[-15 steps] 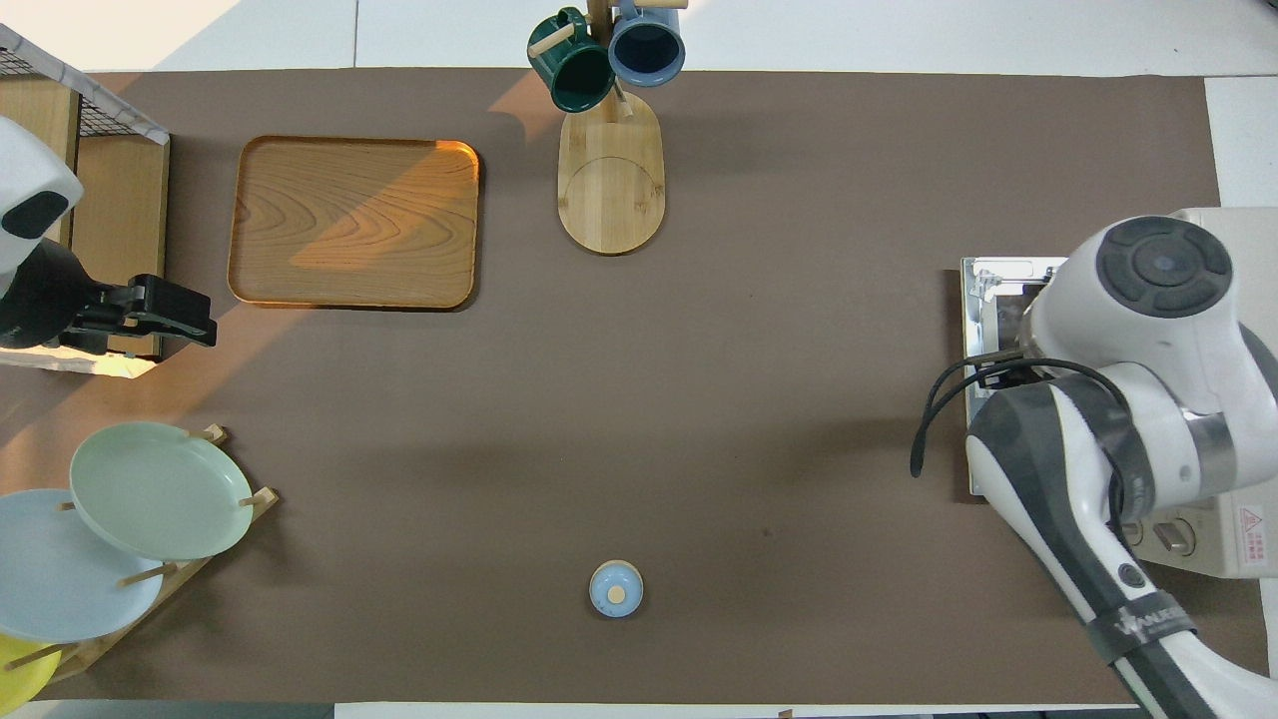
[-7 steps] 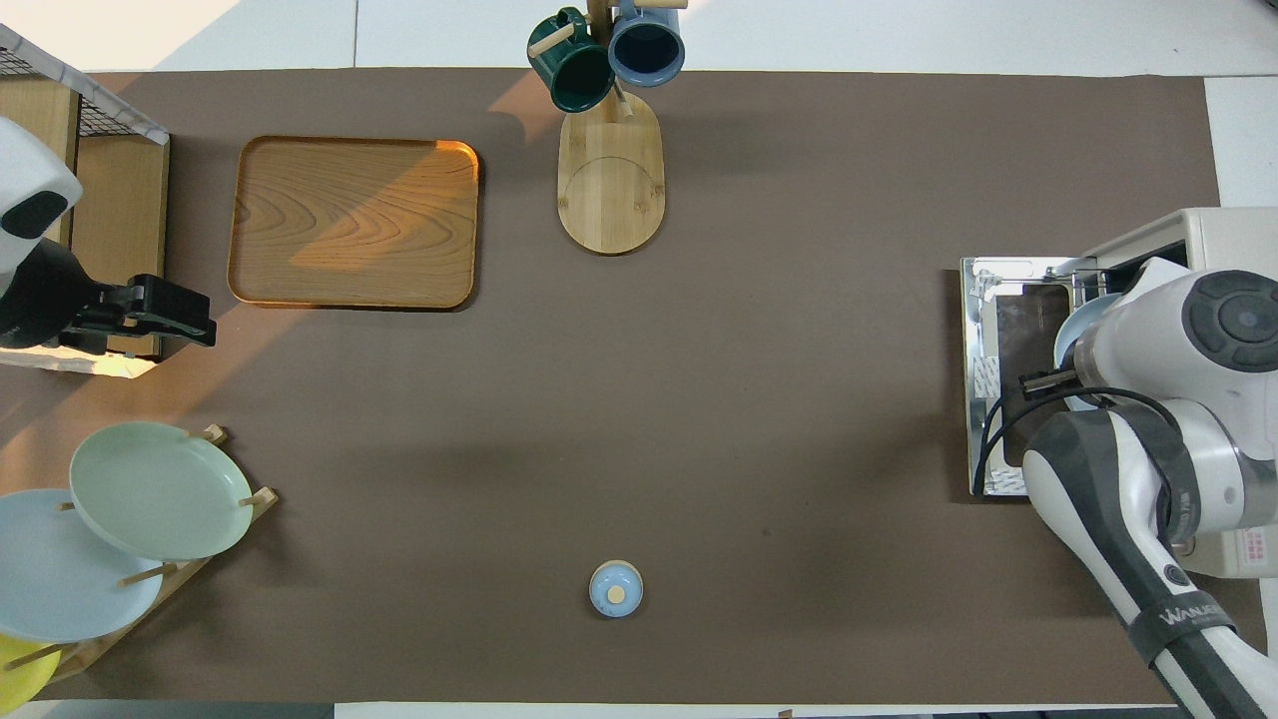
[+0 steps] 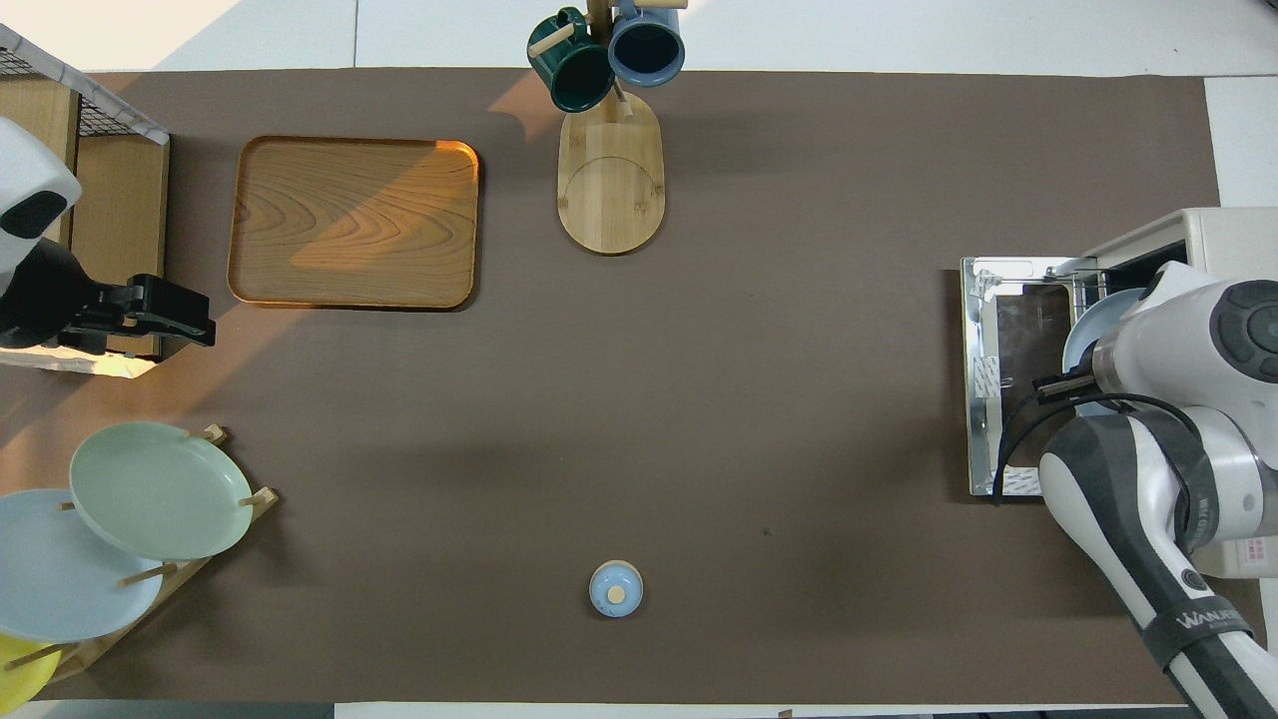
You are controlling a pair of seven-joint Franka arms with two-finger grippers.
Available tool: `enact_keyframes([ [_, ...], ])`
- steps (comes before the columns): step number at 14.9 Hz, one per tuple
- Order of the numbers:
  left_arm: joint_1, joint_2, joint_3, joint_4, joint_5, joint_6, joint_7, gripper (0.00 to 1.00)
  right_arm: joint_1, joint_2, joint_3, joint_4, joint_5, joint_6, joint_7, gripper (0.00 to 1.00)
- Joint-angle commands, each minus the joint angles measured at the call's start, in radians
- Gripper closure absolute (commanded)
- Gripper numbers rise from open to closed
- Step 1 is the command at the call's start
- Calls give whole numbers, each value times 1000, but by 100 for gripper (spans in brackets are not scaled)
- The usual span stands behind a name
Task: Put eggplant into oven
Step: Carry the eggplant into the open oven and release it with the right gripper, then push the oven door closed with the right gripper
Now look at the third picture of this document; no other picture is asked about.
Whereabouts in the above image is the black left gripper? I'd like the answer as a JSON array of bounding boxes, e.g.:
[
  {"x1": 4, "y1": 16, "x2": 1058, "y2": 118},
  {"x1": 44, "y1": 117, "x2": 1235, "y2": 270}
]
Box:
[{"x1": 0, "y1": 240, "x2": 216, "y2": 356}]

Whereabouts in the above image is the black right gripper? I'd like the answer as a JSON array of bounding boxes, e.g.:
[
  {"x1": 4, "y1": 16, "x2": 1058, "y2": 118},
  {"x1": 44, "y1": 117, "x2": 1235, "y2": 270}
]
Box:
[{"x1": 1033, "y1": 369, "x2": 1099, "y2": 403}]

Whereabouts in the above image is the light blue round plate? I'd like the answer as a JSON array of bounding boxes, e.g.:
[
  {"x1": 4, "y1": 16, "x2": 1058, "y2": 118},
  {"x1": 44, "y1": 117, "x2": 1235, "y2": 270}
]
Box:
[{"x1": 1061, "y1": 288, "x2": 1149, "y2": 416}]

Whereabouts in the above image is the beige toaster oven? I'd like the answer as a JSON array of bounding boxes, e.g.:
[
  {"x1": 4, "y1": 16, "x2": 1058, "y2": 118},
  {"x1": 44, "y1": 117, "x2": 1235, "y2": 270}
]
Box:
[{"x1": 1083, "y1": 208, "x2": 1278, "y2": 580}]

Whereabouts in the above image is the pale green plate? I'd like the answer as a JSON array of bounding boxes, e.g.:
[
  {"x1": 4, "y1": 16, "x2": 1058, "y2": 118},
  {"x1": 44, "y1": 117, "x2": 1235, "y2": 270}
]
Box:
[{"x1": 70, "y1": 421, "x2": 254, "y2": 562}]

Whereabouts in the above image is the wooden plate rack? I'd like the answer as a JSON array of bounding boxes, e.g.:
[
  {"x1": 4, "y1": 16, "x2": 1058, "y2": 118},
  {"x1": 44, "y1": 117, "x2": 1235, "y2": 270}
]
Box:
[{"x1": 40, "y1": 424, "x2": 279, "y2": 685}]

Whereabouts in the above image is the rectangular wooden tray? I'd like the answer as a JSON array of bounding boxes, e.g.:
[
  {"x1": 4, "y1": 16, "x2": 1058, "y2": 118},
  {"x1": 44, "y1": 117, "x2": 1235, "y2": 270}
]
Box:
[{"x1": 228, "y1": 136, "x2": 481, "y2": 312}]

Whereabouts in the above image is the large light blue plate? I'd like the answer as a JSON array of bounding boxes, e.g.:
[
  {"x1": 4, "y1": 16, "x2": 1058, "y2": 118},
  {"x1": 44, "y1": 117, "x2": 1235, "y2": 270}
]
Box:
[{"x1": 0, "y1": 488, "x2": 166, "y2": 643}]

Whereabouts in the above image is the brown table mat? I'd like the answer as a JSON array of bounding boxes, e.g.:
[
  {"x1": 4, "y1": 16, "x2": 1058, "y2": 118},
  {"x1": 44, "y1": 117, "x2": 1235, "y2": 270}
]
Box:
[{"x1": 0, "y1": 68, "x2": 1271, "y2": 705}]

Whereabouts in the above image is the yellow plate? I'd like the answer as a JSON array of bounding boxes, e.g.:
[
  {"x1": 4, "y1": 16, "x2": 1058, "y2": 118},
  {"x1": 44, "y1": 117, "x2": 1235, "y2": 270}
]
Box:
[{"x1": 0, "y1": 634, "x2": 61, "y2": 706}]

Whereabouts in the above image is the wooden mug tree stand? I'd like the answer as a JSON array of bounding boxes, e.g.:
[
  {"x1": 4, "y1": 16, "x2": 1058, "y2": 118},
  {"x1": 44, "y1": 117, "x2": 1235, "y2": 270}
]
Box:
[{"x1": 527, "y1": 0, "x2": 690, "y2": 256}]

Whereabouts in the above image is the dark green mug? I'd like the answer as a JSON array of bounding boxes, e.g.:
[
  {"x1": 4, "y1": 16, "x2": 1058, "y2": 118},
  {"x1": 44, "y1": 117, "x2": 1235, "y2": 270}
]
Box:
[{"x1": 527, "y1": 8, "x2": 616, "y2": 113}]

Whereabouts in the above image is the small blue lidded jar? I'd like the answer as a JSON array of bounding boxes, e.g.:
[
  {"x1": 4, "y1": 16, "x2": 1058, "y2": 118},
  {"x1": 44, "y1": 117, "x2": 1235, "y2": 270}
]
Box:
[{"x1": 588, "y1": 560, "x2": 645, "y2": 619}]

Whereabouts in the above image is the blue grey mug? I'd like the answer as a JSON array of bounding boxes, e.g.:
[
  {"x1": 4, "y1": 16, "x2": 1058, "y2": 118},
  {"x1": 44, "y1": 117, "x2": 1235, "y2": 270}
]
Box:
[{"x1": 607, "y1": 0, "x2": 687, "y2": 88}]

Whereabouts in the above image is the wooden shelf with wire mesh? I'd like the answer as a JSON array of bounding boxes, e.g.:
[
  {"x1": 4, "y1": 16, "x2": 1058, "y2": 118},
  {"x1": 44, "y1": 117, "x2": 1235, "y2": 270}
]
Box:
[{"x1": 0, "y1": 25, "x2": 171, "y2": 378}]

